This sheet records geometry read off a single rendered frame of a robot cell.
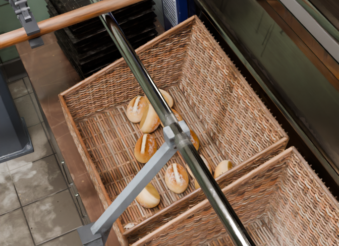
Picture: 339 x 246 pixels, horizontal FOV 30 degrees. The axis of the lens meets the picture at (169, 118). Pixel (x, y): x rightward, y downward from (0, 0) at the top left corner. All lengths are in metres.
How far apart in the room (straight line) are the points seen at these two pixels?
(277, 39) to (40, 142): 1.50
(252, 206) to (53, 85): 0.86
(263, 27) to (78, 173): 0.72
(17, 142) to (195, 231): 1.27
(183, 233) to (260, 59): 0.48
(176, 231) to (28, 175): 1.21
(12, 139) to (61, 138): 0.71
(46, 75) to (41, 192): 0.60
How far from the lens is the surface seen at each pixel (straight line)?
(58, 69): 2.25
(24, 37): 1.43
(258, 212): 1.75
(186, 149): 1.18
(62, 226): 2.54
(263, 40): 1.62
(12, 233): 2.58
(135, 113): 1.98
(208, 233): 1.71
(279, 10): 1.49
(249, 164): 1.61
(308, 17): 1.06
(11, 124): 2.66
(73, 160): 1.97
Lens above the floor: 2.10
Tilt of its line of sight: 49 degrees down
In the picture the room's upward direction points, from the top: 7 degrees counter-clockwise
